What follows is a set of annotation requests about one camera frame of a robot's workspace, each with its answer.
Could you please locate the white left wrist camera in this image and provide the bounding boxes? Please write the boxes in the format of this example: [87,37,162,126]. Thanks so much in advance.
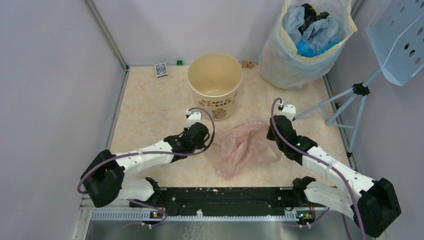
[185,109,202,129]

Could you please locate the black plastic bag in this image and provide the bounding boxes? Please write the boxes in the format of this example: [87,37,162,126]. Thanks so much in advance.
[298,3,330,34]

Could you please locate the aluminium corner frame post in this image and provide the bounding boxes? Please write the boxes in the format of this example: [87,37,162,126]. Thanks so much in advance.
[83,0,129,71]

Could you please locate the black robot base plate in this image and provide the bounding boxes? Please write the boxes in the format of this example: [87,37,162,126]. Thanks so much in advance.
[144,176,315,217]

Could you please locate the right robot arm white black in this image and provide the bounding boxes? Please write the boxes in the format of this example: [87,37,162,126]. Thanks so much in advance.
[267,115,402,238]

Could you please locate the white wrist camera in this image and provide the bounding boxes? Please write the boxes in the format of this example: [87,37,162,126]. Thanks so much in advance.
[277,102,297,121]
[185,109,202,129]

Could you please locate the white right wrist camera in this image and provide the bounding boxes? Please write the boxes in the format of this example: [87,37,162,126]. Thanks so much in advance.
[277,102,297,121]

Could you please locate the white toothed cable rail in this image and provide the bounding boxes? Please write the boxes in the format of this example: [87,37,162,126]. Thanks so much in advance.
[90,210,299,222]

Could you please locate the small wooden blocks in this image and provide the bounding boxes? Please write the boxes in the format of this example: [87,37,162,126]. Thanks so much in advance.
[241,60,258,69]

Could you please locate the perforated light blue panel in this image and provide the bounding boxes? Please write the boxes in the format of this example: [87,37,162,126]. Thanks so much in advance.
[365,0,424,87]

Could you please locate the blue plastic bag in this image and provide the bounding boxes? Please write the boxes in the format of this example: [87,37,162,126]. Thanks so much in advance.
[295,39,340,58]

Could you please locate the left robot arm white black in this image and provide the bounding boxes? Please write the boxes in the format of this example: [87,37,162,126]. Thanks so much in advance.
[77,122,210,208]

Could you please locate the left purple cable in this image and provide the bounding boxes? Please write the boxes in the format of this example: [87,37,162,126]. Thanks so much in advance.
[76,106,216,229]

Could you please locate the pink plastic trash bag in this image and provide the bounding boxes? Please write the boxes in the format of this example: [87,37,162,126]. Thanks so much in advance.
[205,116,283,180]

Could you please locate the light blue tripod stand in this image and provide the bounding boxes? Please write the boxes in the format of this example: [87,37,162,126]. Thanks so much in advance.
[293,67,382,158]

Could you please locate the cream capybara trash bin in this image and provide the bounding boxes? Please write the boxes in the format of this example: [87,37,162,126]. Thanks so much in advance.
[187,52,243,121]

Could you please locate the large translucent bag of bags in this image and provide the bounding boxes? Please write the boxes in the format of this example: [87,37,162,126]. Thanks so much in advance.
[258,0,357,90]

